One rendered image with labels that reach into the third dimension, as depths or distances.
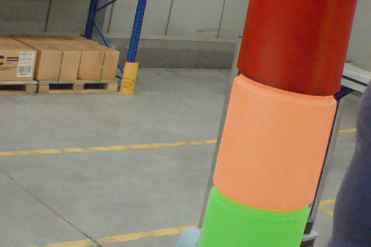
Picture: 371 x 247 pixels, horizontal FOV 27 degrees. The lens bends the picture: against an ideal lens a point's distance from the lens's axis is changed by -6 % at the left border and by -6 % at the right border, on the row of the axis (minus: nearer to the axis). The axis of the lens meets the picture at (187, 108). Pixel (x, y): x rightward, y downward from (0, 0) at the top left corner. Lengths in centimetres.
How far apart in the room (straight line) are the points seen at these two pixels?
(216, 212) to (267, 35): 9
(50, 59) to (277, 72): 926
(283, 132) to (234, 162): 3
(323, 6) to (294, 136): 6
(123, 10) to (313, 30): 1136
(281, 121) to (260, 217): 5
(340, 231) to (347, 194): 7
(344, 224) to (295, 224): 98
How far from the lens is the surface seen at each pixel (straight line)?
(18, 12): 1070
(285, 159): 36
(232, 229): 37
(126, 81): 1018
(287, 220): 37
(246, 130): 36
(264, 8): 35
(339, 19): 36
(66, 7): 1110
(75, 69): 984
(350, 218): 133
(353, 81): 215
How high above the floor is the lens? 234
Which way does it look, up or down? 13 degrees down
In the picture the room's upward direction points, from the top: 11 degrees clockwise
